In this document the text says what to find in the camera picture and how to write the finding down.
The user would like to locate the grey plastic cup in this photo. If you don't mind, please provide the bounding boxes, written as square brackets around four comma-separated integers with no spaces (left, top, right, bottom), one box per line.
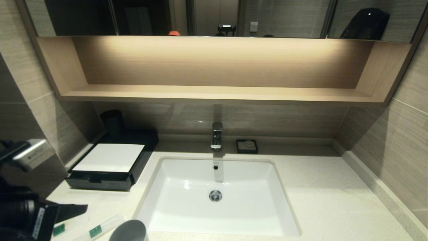
[109,220,149,241]

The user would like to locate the black amenity box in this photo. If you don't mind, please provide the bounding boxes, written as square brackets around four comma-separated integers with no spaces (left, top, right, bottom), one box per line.
[65,130,159,192]

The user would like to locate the white square plate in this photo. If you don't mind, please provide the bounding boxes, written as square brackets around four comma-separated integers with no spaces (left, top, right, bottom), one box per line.
[72,144,145,173]

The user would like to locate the wrapped toothbrush with green label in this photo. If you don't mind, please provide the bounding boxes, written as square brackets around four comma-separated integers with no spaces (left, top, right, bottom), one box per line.
[72,214,126,241]
[52,216,91,241]

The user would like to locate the black tumbler cup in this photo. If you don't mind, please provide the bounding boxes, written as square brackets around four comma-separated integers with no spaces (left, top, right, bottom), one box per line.
[100,109,125,136]

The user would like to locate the white ceramic sink basin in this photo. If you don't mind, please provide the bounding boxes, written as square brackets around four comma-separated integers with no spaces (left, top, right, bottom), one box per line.
[134,157,301,237]

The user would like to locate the chrome sink faucet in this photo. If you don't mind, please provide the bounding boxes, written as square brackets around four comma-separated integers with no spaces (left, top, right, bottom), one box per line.
[210,122,224,150]

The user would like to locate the black square soap dish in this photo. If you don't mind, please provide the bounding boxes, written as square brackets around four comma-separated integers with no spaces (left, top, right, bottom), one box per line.
[236,139,258,154]

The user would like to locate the wooden wall shelf niche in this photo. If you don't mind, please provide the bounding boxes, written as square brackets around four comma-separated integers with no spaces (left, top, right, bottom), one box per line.
[35,35,413,107]

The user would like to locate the wall mirror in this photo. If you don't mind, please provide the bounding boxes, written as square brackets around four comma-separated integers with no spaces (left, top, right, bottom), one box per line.
[25,0,428,43]

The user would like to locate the black glossy wall dispenser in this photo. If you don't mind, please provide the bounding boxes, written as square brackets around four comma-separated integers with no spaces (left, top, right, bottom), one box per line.
[340,8,391,41]

